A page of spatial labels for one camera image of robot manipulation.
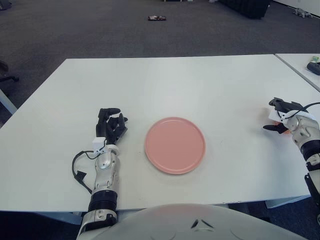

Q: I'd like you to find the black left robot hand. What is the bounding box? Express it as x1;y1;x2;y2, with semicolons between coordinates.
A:
95;107;130;145

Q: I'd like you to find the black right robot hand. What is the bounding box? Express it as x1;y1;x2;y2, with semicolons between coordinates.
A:
262;97;307;135

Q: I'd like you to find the pink round plate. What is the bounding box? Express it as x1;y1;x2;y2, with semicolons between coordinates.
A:
144;116;207;175

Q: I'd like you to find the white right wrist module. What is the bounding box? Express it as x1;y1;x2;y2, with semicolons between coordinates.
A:
268;109;315;125

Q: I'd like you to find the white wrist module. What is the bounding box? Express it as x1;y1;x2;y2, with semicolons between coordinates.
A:
268;109;315;125
91;137;107;153

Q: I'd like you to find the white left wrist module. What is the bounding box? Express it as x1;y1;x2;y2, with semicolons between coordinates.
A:
91;137;107;153

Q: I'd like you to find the dark grey handheld controller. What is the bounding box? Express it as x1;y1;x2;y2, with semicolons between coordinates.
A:
306;61;320;76

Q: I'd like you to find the small grey robot dog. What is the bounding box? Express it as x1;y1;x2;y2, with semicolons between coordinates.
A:
292;8;313;18

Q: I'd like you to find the white table leg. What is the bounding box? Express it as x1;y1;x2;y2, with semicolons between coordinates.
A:
0;88;18;115

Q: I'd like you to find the black box on floor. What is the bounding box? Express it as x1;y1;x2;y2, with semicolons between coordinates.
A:
218;0;272;19

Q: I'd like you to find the black office chair base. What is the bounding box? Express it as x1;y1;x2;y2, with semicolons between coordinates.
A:
0;59;20;82

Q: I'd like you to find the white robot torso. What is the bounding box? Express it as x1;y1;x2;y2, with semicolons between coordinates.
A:
76;203;310;240

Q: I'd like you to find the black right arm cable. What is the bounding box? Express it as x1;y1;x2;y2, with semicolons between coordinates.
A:
287;101;320;118

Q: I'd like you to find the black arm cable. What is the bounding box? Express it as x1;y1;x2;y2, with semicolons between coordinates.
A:
287;101;320;118
71;150;97;195

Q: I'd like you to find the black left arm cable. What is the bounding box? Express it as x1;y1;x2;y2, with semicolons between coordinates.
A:
71;150;97;195

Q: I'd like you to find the white table frame beam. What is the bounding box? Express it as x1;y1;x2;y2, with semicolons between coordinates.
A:
264;196;311;208

